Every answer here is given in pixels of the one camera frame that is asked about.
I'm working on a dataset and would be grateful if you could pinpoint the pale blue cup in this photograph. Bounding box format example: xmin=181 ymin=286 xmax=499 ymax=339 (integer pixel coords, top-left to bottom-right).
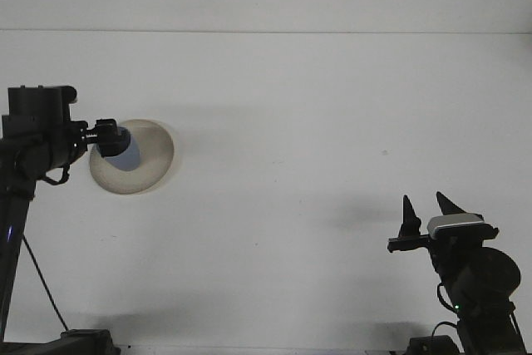
xmin=102 ymin=135 xmax=143 ymax=174

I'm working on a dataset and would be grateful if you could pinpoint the pale round plate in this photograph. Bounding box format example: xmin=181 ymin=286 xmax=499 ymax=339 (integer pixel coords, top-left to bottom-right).
xmin=89 ymin=118 xmax=183 ymax=196

